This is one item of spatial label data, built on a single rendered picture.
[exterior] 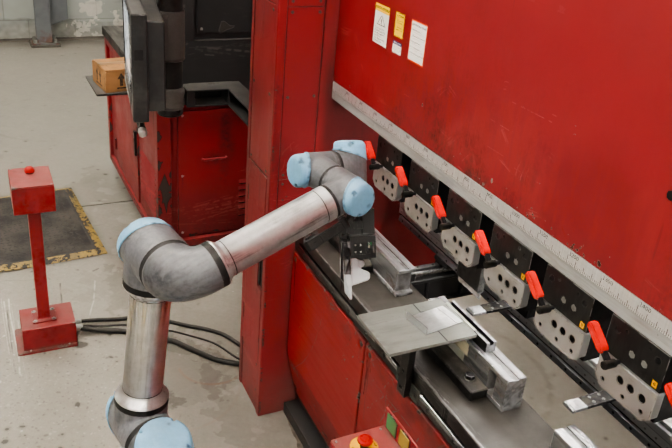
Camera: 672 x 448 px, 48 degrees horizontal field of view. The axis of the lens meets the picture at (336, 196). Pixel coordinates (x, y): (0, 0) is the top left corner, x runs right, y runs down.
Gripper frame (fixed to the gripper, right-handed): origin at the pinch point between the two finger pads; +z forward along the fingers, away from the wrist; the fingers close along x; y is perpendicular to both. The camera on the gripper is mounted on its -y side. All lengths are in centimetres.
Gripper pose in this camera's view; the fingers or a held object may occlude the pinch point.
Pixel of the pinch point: (344, 291)
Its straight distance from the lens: 179.0
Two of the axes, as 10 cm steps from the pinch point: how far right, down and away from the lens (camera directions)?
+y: 10.0, -0.4, 0.6
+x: -0.7, -1.3, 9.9
